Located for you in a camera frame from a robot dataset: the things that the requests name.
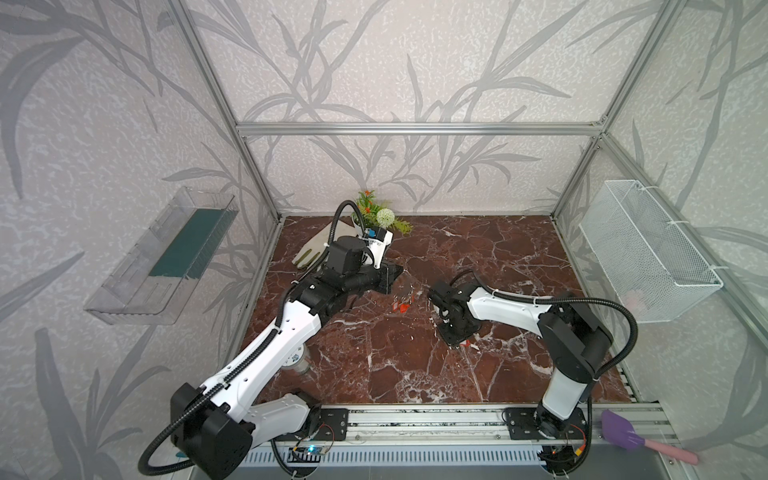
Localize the red tag silver key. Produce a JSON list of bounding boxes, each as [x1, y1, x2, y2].
[[461, 340, 481, 352]]

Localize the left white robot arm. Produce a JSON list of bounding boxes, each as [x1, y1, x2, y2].
[[169, 229, 403, 479]]

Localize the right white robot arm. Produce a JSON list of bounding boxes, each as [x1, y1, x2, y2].
[[428, 281, 615, 439]]

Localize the white flower pot plant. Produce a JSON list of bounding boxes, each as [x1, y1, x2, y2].
[[356, 190, 413, 236]]

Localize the left green circuit board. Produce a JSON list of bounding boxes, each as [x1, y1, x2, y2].
[[288, 444, 332, 464]]

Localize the purple pink spatula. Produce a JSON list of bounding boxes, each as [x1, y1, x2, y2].
[[601, 410, 699, 465]]

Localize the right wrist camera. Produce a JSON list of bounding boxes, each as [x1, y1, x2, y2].
[[428, 281, 478, 311]]

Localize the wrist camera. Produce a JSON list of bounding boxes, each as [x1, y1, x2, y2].
[[363, 227, 394, 269], [428, 281, 478, 311]]

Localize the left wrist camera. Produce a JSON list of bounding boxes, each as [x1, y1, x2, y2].
[[363, 227, 394, 269]]

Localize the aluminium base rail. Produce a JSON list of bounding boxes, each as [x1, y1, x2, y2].
[[241, 403, 694, 479]]

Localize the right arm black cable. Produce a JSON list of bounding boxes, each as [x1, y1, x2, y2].
[[448, 268, 640, 380]]

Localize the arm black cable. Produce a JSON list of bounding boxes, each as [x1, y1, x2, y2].
[[137, 199, 367, 478], [448, 268, 640, 380]]

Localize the right circuit board wires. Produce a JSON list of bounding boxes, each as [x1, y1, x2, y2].
[[536, 440, 592, 478]]

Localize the white wire mesh basket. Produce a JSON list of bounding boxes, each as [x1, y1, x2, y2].
[[580, 180, 723, 323]]

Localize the clear plastic wall tray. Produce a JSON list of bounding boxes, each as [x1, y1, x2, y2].
[[84, 187, 239, 326]]

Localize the aluminium frame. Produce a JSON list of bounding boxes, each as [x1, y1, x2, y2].
[[167, 0, 768, 349]]

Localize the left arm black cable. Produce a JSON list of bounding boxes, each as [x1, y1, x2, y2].
[[137, 199, 367, 478]]

